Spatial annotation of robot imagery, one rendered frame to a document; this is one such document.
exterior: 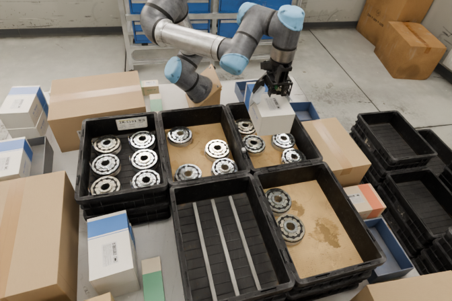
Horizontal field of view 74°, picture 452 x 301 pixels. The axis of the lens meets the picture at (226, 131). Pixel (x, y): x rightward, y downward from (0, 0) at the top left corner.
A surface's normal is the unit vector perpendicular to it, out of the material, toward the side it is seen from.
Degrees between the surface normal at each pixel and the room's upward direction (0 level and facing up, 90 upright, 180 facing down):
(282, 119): 90
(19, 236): 0
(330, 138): 0
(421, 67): 90
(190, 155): 0
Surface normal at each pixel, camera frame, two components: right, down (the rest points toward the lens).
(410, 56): 0.00, 0.69
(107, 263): 0.07, -0.72
